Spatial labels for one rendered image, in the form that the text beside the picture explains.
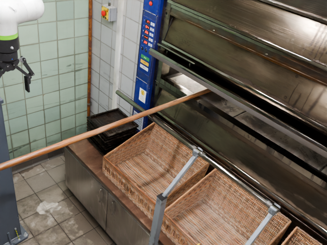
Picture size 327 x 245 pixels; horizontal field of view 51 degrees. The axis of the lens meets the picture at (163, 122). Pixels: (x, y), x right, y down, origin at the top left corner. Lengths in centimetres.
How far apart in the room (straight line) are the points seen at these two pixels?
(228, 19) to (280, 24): 29
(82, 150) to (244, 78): 134
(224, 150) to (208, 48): 64
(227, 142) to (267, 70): 55
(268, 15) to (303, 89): 40
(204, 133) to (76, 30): 140
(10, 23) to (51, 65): 159
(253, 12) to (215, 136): 80
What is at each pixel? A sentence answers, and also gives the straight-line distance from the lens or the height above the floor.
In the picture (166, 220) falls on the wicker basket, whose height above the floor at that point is 69.
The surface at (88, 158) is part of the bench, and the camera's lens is 258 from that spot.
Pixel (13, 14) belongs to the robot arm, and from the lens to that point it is 142.
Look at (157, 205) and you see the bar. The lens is 187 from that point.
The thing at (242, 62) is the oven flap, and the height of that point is 155.
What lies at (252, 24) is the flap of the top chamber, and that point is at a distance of 187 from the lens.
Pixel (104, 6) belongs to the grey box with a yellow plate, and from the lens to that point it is 270.
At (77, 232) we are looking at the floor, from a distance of 287.
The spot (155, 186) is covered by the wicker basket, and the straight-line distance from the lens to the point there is 239.
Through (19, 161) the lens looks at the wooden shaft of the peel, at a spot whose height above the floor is 119.
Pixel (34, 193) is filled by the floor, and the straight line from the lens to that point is 318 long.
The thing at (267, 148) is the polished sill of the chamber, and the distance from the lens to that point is 200.
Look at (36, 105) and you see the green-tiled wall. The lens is 310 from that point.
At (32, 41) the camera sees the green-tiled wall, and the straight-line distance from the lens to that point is 284.
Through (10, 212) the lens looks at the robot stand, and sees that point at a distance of 266.
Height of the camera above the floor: 227
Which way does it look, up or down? 34 degrees down
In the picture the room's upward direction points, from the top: 9 degrees clockwise
